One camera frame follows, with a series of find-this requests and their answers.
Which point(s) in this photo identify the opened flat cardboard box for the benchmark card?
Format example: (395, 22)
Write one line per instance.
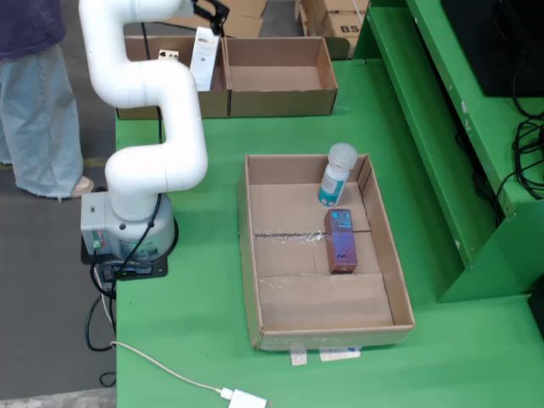
(242, 17)

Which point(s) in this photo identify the tall slim white box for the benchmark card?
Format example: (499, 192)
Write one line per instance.
(205, 64)

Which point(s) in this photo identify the white cow print box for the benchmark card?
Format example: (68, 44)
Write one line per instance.
(168, 54)

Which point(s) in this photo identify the white adapter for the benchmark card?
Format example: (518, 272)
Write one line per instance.
(246, 400)

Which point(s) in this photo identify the white bottle teal label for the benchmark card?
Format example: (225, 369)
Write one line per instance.
(336, 178)

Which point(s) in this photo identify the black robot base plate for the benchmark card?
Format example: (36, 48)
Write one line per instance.
(140, 272)

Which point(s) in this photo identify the black monitor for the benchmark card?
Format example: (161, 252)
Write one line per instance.
(501, 42)

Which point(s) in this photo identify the cardboard box with side flap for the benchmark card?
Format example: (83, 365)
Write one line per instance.
(212, 104)

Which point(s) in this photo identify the holographic brown box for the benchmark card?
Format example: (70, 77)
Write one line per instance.
(342, 244)

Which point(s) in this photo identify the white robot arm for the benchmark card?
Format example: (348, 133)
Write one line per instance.
(161, 127)

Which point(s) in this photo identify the shallow cardboard tray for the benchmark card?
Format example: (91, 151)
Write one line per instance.
(314, 327)

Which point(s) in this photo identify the stacked printed cardboard boxes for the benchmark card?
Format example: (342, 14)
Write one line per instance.
(336, 21)

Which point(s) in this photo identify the person in jeans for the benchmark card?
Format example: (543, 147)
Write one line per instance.
(34, 119)

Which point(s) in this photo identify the empty cardboard box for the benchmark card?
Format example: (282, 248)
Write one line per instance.
(276, 72)

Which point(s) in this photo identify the small white tape label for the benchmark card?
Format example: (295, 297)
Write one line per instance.
(298, 357)

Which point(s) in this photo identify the wide white tape label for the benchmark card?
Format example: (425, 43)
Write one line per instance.
(340, 353)

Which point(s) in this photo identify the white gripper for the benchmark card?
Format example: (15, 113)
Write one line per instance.
(189, 4)

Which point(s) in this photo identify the green metal shelf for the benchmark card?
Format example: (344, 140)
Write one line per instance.
(425, 127)

